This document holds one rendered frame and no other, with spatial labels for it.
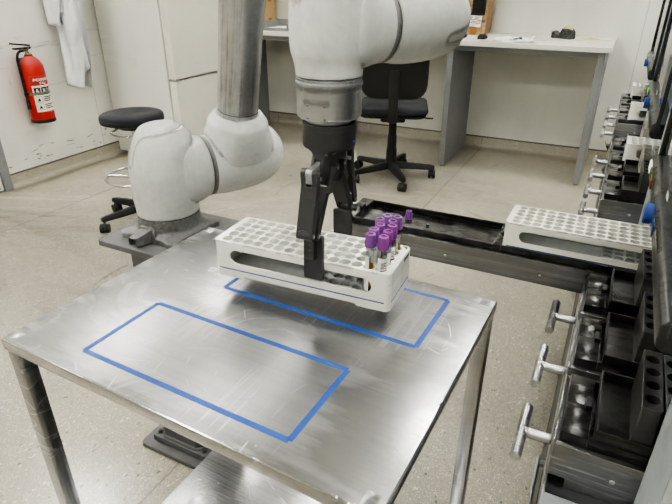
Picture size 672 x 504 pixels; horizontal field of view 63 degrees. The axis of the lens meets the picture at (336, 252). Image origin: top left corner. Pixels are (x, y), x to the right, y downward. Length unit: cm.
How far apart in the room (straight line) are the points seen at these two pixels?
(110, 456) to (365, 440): 131
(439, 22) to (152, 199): 81
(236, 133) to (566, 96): 356
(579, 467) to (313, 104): 54
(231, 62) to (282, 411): 86
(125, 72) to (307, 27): 387
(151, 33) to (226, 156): 296
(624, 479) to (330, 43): 60
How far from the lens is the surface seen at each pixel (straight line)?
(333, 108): 73
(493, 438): 185
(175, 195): 135
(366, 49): 73
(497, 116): 473
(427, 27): 79
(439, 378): 73
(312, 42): 71
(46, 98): 419
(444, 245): 112
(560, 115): 466
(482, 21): 441
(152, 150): 133
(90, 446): 192
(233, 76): 133
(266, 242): 86
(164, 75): 427
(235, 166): 139
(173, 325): 85
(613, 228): 114
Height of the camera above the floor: 128
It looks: 27 degrees down
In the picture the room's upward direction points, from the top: straight up
